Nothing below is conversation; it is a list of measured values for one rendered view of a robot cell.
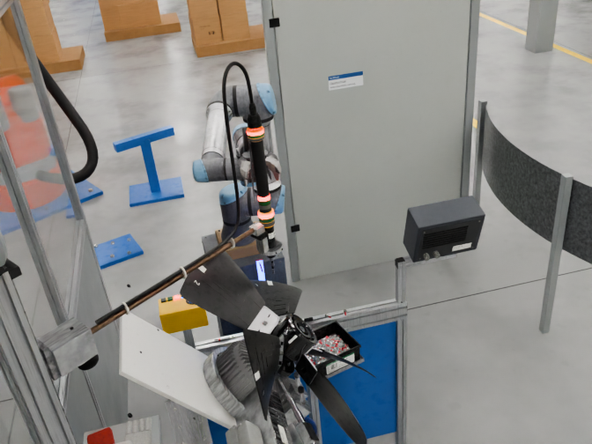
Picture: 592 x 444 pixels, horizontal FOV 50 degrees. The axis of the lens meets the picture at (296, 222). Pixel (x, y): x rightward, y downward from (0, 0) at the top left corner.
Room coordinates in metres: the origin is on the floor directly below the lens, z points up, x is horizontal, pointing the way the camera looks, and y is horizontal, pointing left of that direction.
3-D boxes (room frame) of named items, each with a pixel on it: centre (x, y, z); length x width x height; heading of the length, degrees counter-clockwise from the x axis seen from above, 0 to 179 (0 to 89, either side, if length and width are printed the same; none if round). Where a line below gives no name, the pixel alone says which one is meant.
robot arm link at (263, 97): (2.23, 0.10, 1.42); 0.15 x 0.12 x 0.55; 86
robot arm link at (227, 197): (2.24, 0.23, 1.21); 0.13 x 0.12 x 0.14; 86
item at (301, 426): (1.15, 0.03, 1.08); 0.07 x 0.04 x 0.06; 21
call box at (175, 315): (1.79, 0.43, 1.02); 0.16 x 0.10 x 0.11; 100
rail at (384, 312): (1.87, 0.05, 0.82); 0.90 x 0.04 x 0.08; 100
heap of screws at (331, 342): (1.72, -0.06, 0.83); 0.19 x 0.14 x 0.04; 116
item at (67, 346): (1.05, 0.52, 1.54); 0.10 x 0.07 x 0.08; 135
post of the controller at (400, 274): (1.94, -0.38, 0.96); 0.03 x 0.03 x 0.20; 10
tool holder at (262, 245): (1.49, 0.09, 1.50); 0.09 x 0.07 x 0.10; 135
